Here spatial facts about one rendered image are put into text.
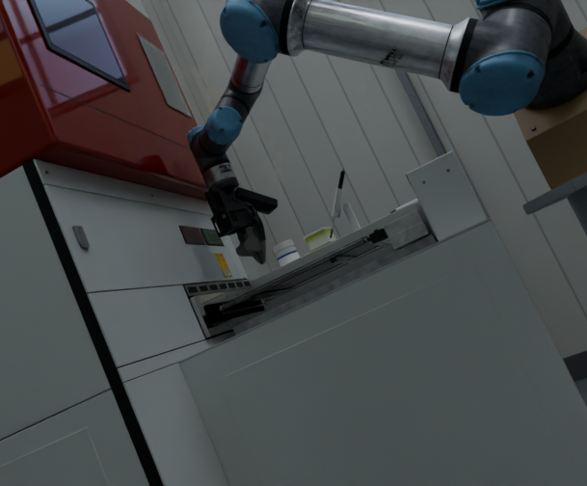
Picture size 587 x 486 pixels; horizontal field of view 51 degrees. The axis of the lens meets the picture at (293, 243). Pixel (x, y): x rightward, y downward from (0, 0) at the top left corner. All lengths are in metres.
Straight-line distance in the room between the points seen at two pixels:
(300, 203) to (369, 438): 2.67
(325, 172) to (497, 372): 2.64
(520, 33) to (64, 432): 0.95
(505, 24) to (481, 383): 0.57
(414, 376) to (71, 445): 0.58
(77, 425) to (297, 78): 2.93
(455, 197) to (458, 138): 2.22
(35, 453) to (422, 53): 0.90
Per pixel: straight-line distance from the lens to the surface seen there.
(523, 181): 3.30
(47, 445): 1.13
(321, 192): 3.62
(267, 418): 1.17
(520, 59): 1.01
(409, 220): 1.34
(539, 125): 1.19
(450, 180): 1.16
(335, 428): 1.14
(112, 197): 1.29
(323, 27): 1.07
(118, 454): 1.07
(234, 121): 1.42
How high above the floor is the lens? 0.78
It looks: 8 degrees up
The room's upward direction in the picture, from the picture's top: 24 degrees counter-clockwise
